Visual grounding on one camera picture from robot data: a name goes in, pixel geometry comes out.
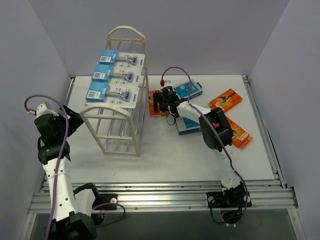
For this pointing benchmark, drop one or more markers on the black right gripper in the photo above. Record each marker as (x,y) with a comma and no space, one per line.
(159,99)

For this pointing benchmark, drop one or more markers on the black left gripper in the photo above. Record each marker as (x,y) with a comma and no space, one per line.
(67,117)

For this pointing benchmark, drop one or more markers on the orange Gillette Fusion box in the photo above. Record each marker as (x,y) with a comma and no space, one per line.
(152,105)

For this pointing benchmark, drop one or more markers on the blue Gillette razor blister pack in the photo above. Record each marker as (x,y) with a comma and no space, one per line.
(121,59)

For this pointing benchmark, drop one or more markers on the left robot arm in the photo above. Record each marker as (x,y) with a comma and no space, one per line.
(71,209)

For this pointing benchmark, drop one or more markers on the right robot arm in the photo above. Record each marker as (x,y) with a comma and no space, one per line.
(216,133)

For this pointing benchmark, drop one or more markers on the cream metal-rod shelf rack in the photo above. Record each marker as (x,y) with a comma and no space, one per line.
(120,110)

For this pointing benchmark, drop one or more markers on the upper blue Harry's box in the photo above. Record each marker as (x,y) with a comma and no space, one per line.
(194,89)

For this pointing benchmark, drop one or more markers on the blue harry's box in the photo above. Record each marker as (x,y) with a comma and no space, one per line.
(194,89)
(188,120)

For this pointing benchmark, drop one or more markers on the lower blue Harry's box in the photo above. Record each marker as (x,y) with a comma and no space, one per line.
(188,120)

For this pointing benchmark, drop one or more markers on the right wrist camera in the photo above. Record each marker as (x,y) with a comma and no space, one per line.
(165,83)

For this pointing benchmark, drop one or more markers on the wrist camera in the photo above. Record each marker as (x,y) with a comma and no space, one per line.
(165,83)
(43,109)

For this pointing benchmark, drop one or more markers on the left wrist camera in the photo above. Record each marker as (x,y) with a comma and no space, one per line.
(43,109)

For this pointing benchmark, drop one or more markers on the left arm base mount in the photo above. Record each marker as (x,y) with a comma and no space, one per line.
(105,198)

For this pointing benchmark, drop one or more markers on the aluminium rail frame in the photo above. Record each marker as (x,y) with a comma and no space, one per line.
(153,168)

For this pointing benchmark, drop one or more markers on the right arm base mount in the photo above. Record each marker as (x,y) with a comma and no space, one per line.
(226,199)

